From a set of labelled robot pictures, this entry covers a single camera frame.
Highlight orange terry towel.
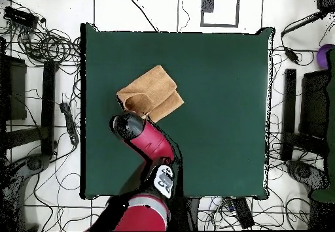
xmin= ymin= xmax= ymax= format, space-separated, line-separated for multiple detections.
xmin=115 ymin=65 xmax=185 ymax=124

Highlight dark green table cloth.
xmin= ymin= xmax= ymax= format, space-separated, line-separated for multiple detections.
xmin=79 ymin=22 xmax=275 ymax=201

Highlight black stand bar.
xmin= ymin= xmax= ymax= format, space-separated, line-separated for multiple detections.
xmin=281 ymin=68 xmax=297 ymax=161
xmin=41 ymin=60 xmax=57 ymax=156

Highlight long black power strip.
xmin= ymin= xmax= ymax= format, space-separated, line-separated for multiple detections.
xmin=229 ymin=197 xmax=255 ymax=230

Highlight black power adapter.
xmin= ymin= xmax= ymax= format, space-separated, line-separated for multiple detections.
xmin=284 ymin=47 xmax=299 ymax=63

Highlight black stand foot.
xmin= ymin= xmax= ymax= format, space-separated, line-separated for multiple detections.
xmin=286 ymin=159 xmax=330 ymax=191
xmin=10 ymin=153 xmax=52 ymax=183

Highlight dark rectangular case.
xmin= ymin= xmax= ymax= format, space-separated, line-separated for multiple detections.
xmin=0 ymin=55 xmax=27 ymax=122
xmin=299 ymin=69 xmax=330 ymax=139

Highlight black rod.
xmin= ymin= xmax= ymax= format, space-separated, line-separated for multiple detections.
xmin=280 ymin=10 xmax=328 ymax=37

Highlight purple ball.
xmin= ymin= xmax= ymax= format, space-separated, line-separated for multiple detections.
xmin=315 ymin=43 xmax=335 ymax=69

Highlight black hub box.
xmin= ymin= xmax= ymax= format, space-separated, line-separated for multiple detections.
xmin=3 ymin=6 xmax=39 ymax=30

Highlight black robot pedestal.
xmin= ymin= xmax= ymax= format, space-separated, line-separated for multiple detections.
xmin=169 ymin=196 xmax=201 ymax=232

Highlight tangled black cables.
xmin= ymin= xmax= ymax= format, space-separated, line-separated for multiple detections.
xmin=5 ymin=20 xmax=82 ymax=68

